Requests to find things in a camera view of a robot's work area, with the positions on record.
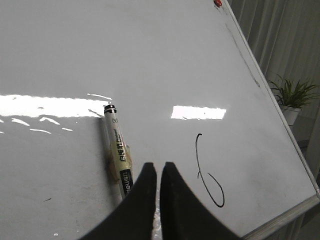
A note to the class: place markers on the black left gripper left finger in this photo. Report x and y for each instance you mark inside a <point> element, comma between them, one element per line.
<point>133,218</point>

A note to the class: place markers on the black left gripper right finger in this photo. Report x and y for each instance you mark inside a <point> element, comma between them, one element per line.
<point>182,215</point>

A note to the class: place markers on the white deli whiteboard marker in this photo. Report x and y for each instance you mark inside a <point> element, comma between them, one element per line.
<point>119,151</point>

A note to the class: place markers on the potted green plant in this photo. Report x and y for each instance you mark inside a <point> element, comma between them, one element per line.
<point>292,96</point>

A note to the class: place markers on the red round magnet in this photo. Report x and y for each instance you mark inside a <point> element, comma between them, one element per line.
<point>218,3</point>

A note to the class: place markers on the white whiteboard with aluminium frame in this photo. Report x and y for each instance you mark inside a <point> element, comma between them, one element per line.
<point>188,90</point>

